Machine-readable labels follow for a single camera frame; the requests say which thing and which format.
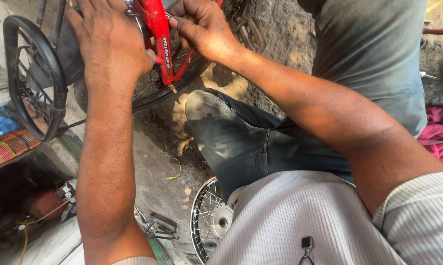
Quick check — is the person's right hand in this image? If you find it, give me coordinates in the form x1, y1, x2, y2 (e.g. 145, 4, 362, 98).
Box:
166, 0, 245, 67

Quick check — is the red round canister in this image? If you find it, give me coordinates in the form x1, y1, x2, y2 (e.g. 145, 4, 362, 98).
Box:
24, 189, 66, 221

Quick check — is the silver metal wrench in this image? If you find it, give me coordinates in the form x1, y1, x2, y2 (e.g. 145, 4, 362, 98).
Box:
124, 0, 145, 38

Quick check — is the yellow cable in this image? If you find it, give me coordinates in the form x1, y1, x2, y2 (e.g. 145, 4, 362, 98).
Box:
16, 196, 77, 265

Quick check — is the black bicycle carrier rack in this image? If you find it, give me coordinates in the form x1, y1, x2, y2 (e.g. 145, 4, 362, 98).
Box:
2, 15, 68, 143

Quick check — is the black bicycle pedal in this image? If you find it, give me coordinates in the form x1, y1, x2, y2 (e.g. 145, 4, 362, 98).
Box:
232, 15, 267, 56

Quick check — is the person's white striped shirt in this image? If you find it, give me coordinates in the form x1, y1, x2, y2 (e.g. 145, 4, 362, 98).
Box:
111, 170, 443, 265

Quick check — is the chrome spoked wheel rim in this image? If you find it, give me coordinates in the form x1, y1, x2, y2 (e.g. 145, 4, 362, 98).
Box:
190, 177, 246, 265

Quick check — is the grey metal parts heap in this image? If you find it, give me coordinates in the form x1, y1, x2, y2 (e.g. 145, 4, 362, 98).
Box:
54, 178, 78, 222

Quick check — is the yellow plastic strip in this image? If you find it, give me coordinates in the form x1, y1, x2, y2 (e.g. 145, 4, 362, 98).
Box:
165, 158, 182, 180

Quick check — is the pink cloth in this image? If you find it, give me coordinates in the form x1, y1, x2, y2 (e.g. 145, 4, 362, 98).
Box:
417, 106, 443, 167

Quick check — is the black spoked bicycle wheel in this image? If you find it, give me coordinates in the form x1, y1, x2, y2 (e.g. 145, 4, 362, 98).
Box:
74, 35, 212, 115

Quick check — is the bicycle chain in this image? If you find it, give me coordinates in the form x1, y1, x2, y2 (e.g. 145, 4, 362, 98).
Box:
224, 0, 248, 34

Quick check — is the colourful woven mat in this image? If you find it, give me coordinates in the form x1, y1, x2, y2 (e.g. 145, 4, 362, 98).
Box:
0, 129, 42, 171

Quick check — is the person's left hand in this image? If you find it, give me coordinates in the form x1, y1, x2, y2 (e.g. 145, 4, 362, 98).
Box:
65, 0, 157, 89

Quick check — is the red bicycle frame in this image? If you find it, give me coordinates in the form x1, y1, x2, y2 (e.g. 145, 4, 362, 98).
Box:
133, 0, 226, 87

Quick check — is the black clip microphone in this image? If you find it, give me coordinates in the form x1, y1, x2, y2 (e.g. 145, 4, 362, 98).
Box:
298, 236, 316, 265

